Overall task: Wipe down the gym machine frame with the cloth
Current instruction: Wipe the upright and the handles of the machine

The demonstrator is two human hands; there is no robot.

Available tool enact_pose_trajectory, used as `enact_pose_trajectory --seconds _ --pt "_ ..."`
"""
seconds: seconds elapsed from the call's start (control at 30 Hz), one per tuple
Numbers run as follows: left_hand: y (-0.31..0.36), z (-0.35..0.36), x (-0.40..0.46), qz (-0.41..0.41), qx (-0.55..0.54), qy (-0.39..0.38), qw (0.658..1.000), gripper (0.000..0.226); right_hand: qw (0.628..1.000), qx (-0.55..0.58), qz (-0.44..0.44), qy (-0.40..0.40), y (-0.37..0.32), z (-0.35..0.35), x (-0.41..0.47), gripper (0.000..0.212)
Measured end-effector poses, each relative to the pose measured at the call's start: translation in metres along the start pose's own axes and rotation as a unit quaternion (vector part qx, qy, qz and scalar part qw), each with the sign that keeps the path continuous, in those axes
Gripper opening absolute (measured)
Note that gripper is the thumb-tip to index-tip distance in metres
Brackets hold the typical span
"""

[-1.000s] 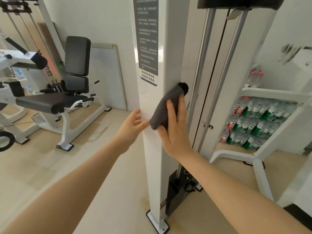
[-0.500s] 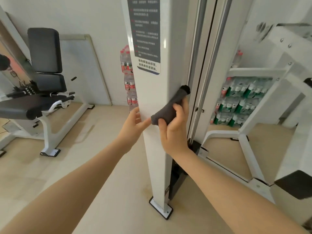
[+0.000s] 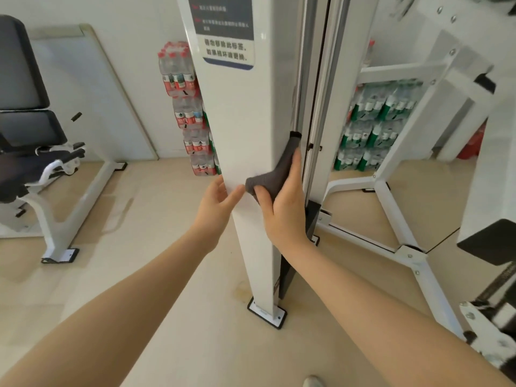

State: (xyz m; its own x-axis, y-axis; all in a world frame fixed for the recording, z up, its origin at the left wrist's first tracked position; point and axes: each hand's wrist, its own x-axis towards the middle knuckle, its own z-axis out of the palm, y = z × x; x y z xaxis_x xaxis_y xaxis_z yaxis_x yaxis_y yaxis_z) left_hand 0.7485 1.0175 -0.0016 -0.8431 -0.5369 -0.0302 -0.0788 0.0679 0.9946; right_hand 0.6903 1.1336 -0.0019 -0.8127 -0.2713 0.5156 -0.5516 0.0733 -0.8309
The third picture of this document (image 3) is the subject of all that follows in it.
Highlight red fire extinguisher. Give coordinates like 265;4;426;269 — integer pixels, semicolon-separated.
457;120;489;161

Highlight person's right forearm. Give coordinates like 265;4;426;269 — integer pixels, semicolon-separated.
282;237;516;387

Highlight person's left forearm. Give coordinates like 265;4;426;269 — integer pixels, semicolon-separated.
0;233;226;387

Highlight framed whiteboard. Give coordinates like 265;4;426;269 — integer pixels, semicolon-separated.
26;23;159;162

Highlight dark warning label sticker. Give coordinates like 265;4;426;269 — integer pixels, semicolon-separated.
187;0;255;71

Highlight stack of water bottle packs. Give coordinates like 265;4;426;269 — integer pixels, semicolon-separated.
157;40;424;177

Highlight dark grey cleaning cloth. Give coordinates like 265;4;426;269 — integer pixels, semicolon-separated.
245;131;303;204

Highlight person's right hand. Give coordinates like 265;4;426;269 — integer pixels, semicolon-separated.
254;148;311;254

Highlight black padded weight bench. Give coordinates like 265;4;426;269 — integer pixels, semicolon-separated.
0;13;128;264

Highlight white gym machine frame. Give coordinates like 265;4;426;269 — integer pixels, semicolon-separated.
175;0;516;371

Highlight person's left hand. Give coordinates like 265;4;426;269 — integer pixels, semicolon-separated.
193;175;246;254

